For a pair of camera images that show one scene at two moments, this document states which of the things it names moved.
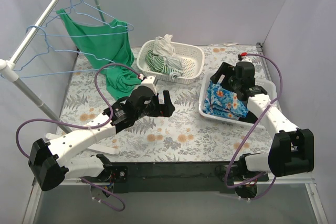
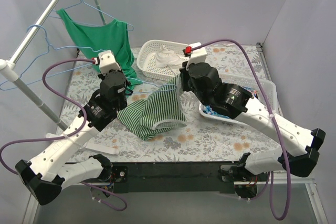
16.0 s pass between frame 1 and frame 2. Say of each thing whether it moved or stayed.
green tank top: stayed
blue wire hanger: moved
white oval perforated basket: stayed
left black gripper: moved
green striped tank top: moved
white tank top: moved
